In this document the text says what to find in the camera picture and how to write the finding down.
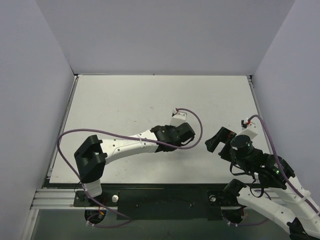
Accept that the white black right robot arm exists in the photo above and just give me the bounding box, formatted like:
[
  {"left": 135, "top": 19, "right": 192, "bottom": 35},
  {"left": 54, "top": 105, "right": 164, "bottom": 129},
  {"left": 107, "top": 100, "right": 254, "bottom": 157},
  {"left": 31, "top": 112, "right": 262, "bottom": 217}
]
[{"left": 205, "top": 125, "right": 320, "bottom": 240}]

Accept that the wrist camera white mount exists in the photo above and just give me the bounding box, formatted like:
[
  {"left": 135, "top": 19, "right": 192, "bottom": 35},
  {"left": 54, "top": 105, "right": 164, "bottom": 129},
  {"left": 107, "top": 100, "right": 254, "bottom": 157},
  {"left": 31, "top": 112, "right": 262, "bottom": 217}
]
[
  {"left": 239, "top": 118, "right": 258, "bottom": 140},
  {"left": 169, "top": 108, "right": 187, "bottom": 127}
]

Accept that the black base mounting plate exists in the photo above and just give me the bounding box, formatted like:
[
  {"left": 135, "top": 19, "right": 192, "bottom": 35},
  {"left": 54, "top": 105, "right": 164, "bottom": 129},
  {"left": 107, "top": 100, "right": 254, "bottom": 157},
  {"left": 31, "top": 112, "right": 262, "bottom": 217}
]
[{"left": 73, "top": 183, "right": 245, "bottom": 223}]

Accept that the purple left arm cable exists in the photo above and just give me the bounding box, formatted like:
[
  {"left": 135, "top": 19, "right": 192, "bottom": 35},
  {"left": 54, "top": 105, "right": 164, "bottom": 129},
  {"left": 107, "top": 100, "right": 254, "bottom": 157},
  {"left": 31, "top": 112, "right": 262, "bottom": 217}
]
[{"left": 57, "top": 107, "right": 203, "bottom": 228}]

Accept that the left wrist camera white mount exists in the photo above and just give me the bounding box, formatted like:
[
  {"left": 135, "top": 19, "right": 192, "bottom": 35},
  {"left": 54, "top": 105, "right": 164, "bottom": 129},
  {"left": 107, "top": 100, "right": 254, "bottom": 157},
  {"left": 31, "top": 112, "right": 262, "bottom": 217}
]
[{"left": 169, "top": 108, "right": 187, "bottom": 127}]

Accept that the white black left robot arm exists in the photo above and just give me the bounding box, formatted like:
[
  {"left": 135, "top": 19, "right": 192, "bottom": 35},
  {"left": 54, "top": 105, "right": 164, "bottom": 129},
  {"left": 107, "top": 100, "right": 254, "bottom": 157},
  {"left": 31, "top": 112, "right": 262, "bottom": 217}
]
[{"left": 74, "top": 122, "right": 196, "bottom": 206}]

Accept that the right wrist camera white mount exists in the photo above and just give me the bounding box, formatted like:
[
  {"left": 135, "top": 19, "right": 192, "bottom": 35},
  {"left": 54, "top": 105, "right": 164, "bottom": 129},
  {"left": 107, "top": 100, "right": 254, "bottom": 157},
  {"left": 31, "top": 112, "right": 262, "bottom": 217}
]
[{"left": 239, "top": 118, "right": 258, "bottom": 140}]

